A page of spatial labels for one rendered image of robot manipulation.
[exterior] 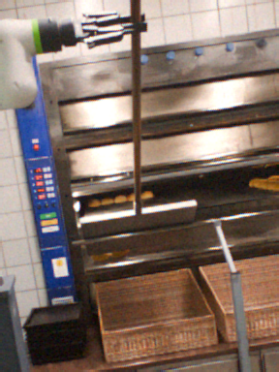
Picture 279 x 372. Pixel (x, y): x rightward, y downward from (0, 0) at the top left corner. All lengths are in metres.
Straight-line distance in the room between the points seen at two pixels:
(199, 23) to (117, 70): 0.50
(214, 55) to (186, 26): 0.22
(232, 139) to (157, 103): 0.47
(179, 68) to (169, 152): 0.46
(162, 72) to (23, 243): 1.23
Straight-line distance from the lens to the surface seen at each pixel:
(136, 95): 1.57
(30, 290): 2.75
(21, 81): 1.32
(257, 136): 2.79
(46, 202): 2.61
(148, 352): 2.33
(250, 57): 2.84
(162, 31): 2.73
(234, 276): 2.19
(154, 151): 2.65
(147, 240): 2.42
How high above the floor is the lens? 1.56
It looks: 8 degrees down
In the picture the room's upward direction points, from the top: 9 degrees counter-clockwise
